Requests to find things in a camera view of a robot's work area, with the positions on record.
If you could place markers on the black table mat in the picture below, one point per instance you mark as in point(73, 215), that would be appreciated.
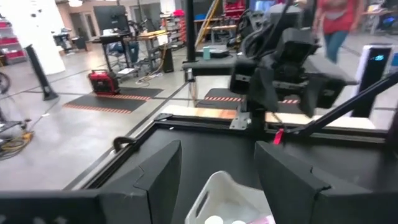
point(211, 152)

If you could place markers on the black pole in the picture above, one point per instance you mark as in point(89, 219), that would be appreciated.
point(190, 31)

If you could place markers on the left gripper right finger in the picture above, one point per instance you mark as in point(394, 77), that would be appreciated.
point(289, 193)

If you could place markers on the teal box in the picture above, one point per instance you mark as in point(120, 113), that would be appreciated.
point(206, 53)

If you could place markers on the black desk device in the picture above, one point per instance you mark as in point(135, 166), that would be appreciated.
point(220, 51)

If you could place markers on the red tag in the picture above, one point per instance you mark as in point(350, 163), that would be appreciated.
point(278, 137)

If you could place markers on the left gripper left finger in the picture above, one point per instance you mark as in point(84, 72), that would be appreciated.
point(149, 193)

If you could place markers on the metal corner bracket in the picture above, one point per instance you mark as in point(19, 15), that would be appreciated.
point(240, 121)

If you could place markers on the white building column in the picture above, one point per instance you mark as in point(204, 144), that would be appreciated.
point(34, 37)

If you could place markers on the red storage shelves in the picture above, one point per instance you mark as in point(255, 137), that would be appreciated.
point(11, 43)

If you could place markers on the black orange-striped floor mat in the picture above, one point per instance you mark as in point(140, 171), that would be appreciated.
point(109, 101)
point(224, 95)

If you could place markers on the white plastic bin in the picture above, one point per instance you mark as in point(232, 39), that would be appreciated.
point(217, 186)

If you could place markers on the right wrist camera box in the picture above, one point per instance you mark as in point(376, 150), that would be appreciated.
point(295, 43)

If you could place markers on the dark grey side desk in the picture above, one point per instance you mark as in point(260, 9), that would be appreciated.
point(211, 63)

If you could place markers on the white tower blue logo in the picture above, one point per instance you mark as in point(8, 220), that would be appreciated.
point(371, 77)

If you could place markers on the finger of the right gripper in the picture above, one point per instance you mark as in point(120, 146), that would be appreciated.
point(264, 87)
point(323, 71)

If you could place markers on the black diagonal frame strut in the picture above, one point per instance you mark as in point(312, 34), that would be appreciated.
point(348, 104)

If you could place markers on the red tool cabinet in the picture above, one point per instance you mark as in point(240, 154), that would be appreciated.
point(234, 7)

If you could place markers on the black clamp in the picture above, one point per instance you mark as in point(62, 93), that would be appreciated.
point(122, 141)

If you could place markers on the black floor bollard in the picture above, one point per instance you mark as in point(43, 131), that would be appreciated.
point(40, 74)

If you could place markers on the black monitor on stand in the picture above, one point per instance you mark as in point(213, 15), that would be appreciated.
point(111, 18)

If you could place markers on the black aluminium table frame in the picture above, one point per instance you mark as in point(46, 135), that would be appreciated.
point(199, 123)

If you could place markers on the person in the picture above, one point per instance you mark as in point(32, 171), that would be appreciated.
point(337, 21)

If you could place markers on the red portable generator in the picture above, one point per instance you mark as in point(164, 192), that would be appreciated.
point(103, 82)

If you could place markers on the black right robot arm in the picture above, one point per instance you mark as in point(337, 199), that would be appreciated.
point(258, 34)

